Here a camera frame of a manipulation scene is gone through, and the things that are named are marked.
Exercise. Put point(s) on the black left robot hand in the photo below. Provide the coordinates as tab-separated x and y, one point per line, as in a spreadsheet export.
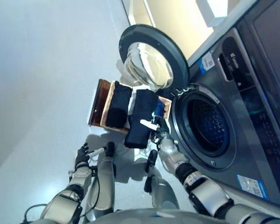
80	157

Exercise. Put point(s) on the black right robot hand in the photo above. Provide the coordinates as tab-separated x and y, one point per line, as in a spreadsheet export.
162	128

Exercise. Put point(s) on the blue garment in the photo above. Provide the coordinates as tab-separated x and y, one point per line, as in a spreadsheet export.
158	109

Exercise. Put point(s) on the long dark navy garment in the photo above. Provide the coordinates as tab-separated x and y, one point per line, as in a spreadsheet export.
140	116

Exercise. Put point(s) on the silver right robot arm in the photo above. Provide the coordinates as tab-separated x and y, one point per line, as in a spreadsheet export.
172	151

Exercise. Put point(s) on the grey front-load washing machine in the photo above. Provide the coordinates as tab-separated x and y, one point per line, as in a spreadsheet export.
247	144

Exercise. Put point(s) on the large rectangular wicker basket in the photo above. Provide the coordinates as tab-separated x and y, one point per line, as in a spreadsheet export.
165	106

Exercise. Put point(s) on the silver left robot leg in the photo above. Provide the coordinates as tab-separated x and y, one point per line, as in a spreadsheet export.
106	177

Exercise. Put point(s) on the silver robot leg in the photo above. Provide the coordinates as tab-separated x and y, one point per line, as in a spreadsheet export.
163	186
106	177

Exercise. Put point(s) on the black garment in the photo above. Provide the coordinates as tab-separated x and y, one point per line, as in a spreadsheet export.
117	105

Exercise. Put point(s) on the brown glossy stool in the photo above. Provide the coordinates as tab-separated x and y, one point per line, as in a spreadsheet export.
98	105

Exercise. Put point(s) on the silver right robot leg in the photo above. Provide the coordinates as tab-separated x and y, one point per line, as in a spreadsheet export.
163	186

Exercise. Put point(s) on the small blue white sticker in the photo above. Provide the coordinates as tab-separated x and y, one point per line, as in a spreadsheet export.
207	63

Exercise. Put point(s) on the grey robot torso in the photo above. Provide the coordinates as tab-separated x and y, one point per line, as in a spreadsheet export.
135	217

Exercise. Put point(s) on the round glass washer door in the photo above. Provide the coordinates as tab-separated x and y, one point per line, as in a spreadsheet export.
154	39

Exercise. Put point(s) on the blue energy label sticker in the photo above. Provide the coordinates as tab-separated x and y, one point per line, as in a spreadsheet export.
252	186

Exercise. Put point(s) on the dark grey stacked dryer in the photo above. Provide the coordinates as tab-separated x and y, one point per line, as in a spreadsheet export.
270	35

